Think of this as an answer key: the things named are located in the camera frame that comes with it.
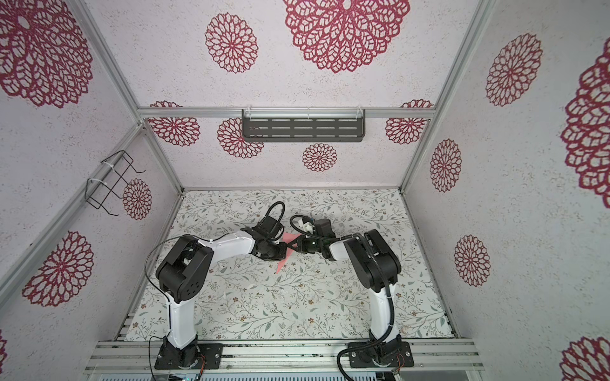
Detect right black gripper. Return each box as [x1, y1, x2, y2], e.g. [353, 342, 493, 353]
[288, 236, 325, 253]

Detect pink square paper sheet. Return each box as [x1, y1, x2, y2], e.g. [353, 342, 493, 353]
[276, 233, 300, 274]

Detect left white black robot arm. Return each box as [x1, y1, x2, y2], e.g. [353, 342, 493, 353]
[156, 229, 288, 350]

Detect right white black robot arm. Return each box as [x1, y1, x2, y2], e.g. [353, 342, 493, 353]
[288, 230, 402, 345]

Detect right wrist camera with cable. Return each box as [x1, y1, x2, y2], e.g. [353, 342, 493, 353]
[289, 214, 336, 240]

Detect dark grey slotted wall shelf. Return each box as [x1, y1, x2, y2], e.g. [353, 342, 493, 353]
[241, 109, 366, 143]

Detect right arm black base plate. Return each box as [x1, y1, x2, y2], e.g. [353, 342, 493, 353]
[348, 338, 415, 368]

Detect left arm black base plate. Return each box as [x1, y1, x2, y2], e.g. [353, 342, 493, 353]
[154, 340, 224, 370]

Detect aluminium front rail base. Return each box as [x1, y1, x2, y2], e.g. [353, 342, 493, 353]
[84, 338, 485, 376]

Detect black wire wall rack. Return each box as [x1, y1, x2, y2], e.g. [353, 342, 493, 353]
[84, 150, 146, 217]

